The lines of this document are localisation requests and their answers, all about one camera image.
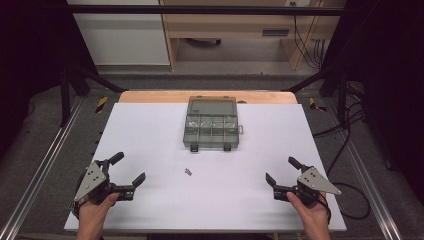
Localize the white cabinet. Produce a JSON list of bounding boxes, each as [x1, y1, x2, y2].
[[66, 0, 171, 67]]

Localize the person's left hand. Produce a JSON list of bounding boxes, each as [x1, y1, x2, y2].
[[77, 192, 120, 231]]

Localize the yellow black striped tape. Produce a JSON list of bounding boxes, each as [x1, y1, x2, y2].
[[95, 96, 109, 114], [308, 97, 328, 113]]

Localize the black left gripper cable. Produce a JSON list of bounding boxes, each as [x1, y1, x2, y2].
[[71, 173, 86, 221]]

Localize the white table board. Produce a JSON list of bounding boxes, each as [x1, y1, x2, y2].
[[63, 102, 348, 233]]

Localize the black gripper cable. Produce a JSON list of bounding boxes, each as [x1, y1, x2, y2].
[[318, 192, 332, 225], [71, 173, 86, 221]]

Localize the person's right hand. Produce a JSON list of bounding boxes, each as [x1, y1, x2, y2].
[[286, 191, 331, 231]]

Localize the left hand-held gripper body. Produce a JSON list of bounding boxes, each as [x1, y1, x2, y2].
[[73, 159, 136, 205]]

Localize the clear plastic compartment box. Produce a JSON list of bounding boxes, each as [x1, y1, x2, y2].
[[182, 95, 244, 153]]

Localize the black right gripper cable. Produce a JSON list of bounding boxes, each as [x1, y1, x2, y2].
[[318, 192, 332, 225]]

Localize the black hanging desk cables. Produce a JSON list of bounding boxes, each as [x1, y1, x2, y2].
[[291, 1, 326, 70]]

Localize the black floor cable bundle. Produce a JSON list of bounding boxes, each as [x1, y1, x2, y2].
[[312, 99, 366, 138]]

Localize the black looped floor cable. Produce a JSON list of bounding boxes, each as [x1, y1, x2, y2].
[[325, 126, 372, 221]]

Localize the dark curtain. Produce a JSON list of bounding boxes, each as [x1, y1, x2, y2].
[[0, 0, 98, 161], [324, 0, 424, 204]]

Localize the wooden desk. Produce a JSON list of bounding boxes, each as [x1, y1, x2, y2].
[[159, 0, 347, 72]]

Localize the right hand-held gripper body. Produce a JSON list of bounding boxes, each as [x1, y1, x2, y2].
[[273, 165, 343, 206]]

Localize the black metal frame stand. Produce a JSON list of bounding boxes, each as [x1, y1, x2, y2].
[[59, 62, 128, 128], [285, 64, 350, 127]]

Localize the aluminium floor rail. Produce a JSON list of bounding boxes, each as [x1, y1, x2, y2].
[[0, 95, 85, 240], [323, 99, 405, 240]]

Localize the black horizontal frame bar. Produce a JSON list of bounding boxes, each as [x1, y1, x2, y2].
[[65, 4, 346, 16]]

